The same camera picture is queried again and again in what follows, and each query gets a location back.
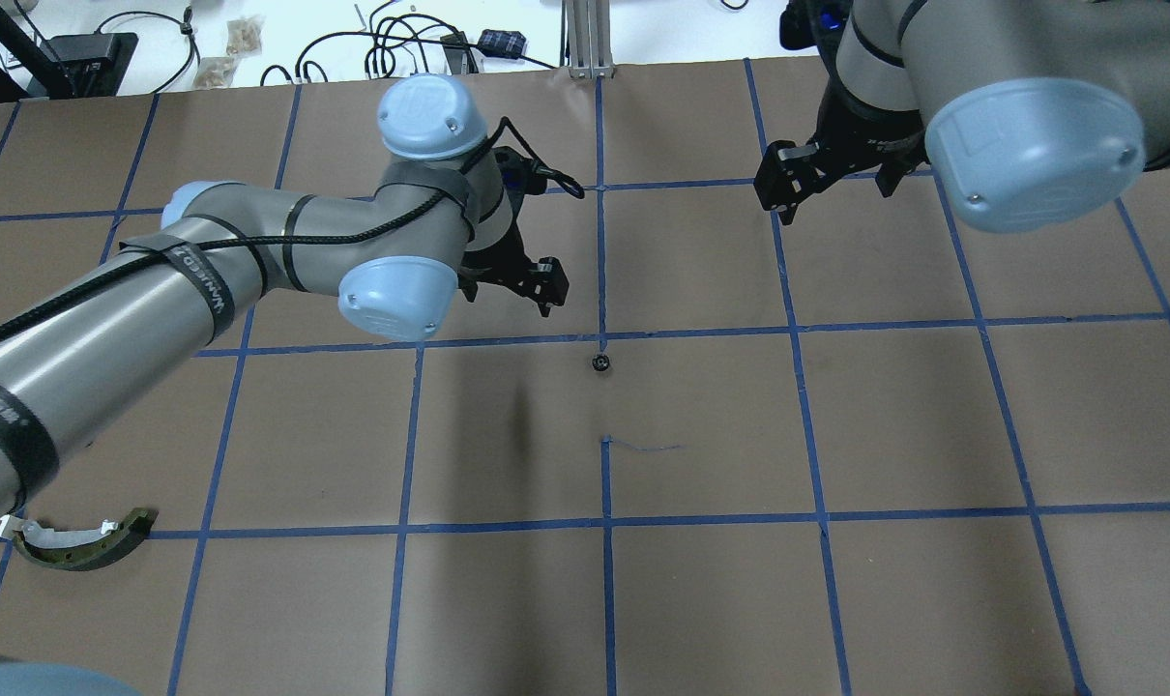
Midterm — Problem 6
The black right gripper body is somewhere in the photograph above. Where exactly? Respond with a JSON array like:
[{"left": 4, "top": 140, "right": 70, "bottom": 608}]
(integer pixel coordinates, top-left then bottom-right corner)
[{"left": 810, "top": 87, "right": 928, "bottom": 182}]

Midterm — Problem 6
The dark green brake shoe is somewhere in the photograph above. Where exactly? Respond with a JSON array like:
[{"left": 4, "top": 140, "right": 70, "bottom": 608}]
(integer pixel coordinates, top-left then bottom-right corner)
[{"left": 11, "top": 507, "right": 158, "bottom": 572}]

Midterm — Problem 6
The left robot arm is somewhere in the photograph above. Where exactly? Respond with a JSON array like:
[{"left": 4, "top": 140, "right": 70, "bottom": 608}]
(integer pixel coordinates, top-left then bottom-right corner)
[{"left": 0, "top": 73, "right": 584, "bottom": 516}]

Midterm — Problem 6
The black cable bundle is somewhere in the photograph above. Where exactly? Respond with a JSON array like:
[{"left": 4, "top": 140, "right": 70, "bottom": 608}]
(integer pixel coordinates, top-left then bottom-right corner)
[{"left": 261, "top": 0, "right": 480, "bottom": 87}]

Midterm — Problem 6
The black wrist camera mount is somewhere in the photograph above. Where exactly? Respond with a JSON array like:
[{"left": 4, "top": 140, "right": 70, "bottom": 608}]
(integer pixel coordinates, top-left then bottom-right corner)
[{"left": 491, "top": 146, "right": 551, "bottom": 195}]

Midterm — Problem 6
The black power adapter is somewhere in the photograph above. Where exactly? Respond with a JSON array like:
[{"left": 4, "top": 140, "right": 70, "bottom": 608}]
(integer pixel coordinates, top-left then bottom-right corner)
[{"left": 476, "top": 28, "right": 528, "bottom": 58}]

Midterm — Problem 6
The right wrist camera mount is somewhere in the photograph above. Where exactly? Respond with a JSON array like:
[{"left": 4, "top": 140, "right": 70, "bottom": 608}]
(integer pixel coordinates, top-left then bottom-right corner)
[{"left": 778, "top": 1, "right": 852, "bottom": 51}]

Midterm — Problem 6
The white curved plastic arc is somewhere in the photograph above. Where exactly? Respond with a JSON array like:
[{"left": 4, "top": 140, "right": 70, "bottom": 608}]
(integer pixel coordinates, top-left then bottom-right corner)
[{"left": 0, "top": 514, "right": 42, "bottom": 540}]

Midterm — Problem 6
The aluminium frame post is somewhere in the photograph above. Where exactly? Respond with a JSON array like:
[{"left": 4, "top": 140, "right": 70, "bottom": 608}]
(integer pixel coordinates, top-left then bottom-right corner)
[{"left": 560, "top": 1, "right": 615, "bottom": 80}]

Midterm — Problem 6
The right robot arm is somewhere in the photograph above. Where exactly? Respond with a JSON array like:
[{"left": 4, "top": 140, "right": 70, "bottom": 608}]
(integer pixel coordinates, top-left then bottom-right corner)
[{"left": 753, "top": 1, "right": 1170, "bottom": 233}]

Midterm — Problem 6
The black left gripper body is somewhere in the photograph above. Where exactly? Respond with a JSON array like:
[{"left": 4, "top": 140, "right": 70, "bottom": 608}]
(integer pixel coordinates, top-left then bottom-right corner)
[{"left": 457, "top": 215, "right": 541, "bottom": 303}]

